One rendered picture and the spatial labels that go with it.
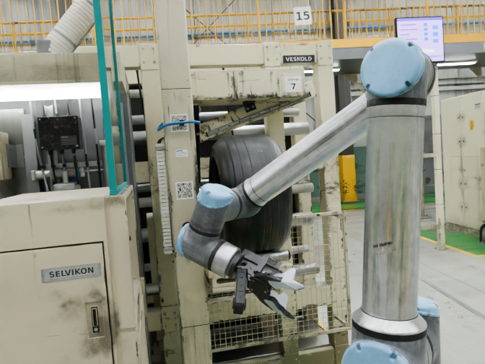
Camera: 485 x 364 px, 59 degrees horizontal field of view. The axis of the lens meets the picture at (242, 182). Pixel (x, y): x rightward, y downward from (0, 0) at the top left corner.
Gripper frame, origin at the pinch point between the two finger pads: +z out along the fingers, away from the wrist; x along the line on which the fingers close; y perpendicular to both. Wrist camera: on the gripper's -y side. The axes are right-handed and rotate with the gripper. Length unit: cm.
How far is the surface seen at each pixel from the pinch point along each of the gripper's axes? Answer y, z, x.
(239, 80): 109, -79, 15
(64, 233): -17, -61, -5
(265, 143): 75, -46, 18
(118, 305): -19.3, -43.0, 10.9
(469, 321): 176, 96, 187
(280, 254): 53, -23, 55
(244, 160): 61, -49, 18
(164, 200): 40, -74, 39
